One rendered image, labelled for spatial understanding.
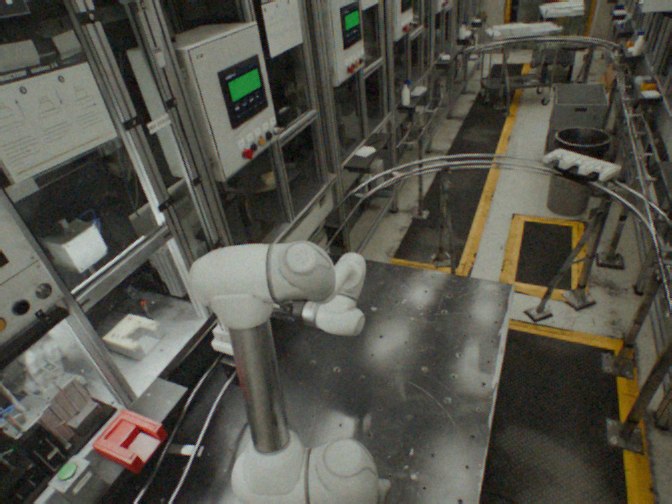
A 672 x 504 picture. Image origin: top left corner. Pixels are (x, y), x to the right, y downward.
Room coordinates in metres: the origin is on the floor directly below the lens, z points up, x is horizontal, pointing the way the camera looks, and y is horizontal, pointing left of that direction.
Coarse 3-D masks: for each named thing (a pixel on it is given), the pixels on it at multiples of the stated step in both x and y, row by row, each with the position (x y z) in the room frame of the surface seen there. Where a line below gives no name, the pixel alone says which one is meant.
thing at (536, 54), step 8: (576, 0) 6.54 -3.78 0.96; (544, 8) 6.65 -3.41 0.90; (552, 8) 6.29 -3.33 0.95; (560, 8) 6.26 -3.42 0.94; (568, 8) 6.58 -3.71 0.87; (576, 8) 6.32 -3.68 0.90; (584, 8) 6.17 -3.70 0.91; (544, 16) 6.34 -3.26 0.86; (552, 16) 6.29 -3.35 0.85; (568, 40) 6.88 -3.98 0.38; (536, 56) 6.71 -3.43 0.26; (544, 56) 6.65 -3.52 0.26; (552, 56) 6.59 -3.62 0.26; (560, 56) 6.53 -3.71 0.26; (568, 56) 6.47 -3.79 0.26; (536, 64) 6.35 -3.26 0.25; (552, 64) 6.26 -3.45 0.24; (568, 64) 6.84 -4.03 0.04; (536, 72) 6.33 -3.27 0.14
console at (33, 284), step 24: (0, 216) 0.86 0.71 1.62; (0, 240) 0.83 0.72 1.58; (24, 240) 0.87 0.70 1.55; (0, 264) 0.80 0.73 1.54; (24, 264) 0.84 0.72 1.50; (0, 288) 0.78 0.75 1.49; (24, 288) 0.82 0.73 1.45; (48, 288) 0.85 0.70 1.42; (0, 312) 0.76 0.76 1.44; (24, 312) 0.78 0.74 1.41; (0, 336) 0.73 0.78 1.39
